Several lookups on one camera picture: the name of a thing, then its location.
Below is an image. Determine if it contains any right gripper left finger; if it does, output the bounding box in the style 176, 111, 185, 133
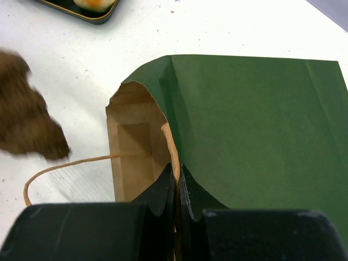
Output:
132, 163, 175, 260

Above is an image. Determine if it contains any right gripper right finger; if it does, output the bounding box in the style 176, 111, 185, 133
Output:
179, 164, 227, 260

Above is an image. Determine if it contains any green paper bag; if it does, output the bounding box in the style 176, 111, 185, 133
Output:
23, 53, 348, 218

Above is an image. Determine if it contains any brown blurred bread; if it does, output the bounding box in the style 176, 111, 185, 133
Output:
1, 50, 70, 160

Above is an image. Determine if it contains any round scored bun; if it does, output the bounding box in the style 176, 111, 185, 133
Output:
73, 0, 116, 13

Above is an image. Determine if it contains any dark green tray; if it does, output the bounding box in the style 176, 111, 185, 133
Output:
36, 0, 119, 25

